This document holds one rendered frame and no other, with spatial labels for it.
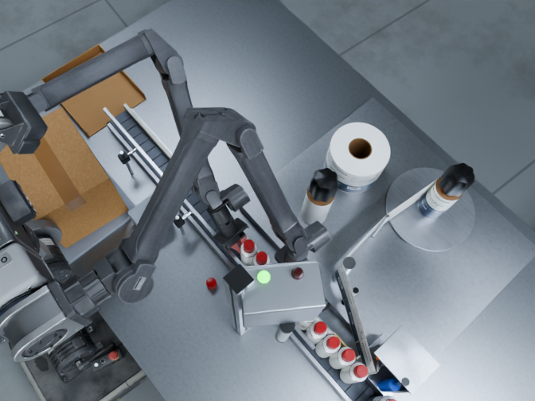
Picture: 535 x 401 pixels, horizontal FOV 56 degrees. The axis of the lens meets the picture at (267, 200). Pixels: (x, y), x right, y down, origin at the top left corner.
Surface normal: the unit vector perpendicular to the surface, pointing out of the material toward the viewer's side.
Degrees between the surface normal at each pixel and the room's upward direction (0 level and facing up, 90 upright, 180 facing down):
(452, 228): 0
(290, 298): 0
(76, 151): 0
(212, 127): 61
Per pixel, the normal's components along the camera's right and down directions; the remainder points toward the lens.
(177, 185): 0.51, 0.47
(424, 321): 0.04, -0.37
